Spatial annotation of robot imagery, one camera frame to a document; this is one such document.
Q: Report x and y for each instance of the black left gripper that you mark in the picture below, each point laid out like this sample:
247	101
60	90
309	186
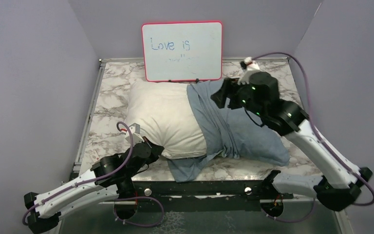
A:
157	150

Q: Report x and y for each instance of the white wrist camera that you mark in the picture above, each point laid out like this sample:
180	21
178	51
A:
249	67
134	136

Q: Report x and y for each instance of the small white tag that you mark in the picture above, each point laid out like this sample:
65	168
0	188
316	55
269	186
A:
94	156

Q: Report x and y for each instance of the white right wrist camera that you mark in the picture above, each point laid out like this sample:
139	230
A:
249	67

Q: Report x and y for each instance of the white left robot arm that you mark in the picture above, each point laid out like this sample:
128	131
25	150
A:
109	178

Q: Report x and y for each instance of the red framed whiteboard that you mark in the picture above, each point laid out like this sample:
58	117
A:
183	51

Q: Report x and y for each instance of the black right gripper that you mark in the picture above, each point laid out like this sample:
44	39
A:
219	97

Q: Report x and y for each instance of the blue pillowcase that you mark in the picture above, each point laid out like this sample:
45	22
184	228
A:
228	133

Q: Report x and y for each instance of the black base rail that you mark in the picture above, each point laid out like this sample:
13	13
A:
200	196

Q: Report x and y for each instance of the white pillow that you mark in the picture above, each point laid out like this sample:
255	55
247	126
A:
163	112

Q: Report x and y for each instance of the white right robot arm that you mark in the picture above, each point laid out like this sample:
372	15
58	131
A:
340	182

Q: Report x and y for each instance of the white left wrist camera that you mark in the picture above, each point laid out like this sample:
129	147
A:
134	136

